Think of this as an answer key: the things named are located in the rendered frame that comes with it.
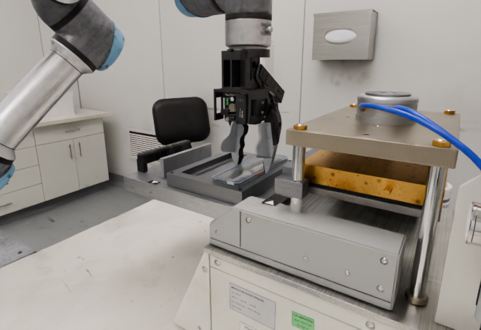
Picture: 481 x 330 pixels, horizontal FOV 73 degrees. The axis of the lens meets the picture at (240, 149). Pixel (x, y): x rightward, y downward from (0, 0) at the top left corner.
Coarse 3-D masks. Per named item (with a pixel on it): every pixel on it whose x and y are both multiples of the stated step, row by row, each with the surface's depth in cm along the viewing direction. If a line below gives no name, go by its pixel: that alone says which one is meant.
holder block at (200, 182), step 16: (208, 160) 67; (224, 160) 71; (288, 160) 67; (176, 176) 58; (192, 176) 58; (208, 176) 58; (272, 176) 59; (192, 192) 57; (208, 192) 55; (224, 192) 53; (240, 192) 51; (256, 192) 55
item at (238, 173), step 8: (248, 160) 64; (256, 160) 64; (280, 160) 64; (232, 168) 59; (240, 168) 59; (248, 168) 59; (256, 168) 59; (216, 176) 55; (224, 176) 55; (232, 176) 55; (240, 176) 55; (248, 176) 55
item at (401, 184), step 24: (312, 168) 43; (336, 168) 42; (360, 168) 42; (384, 168) 42; (408, 168) 42; (312, 192) 44; (336, 192) 42; (360, 192) 40; (384, 192) 37; (408, 192) 37
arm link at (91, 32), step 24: (72, 24) 74; (96, 24) 76; (72, 48) 75; (96, 48) 78; (120, 48) 82; (48, 72) 75; (72, 72) 78; (24, 96) 73; (48, 96) 76; (0, 120) 72; (24, 120) 74; (0, 144) 72; (0, 168) 74
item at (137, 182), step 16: (208, 144) 74; (160, 160) 63; (176, 160) 66; (192, 160) 70; (128, 176) 65; (144, 176) 65; (160, 176) 65; (144, 192) 63; (160, 192) 60; (176, 192) 58; (272, 192) 57; (192, 208) 56; (208, 208) 54; (224, 208) 52
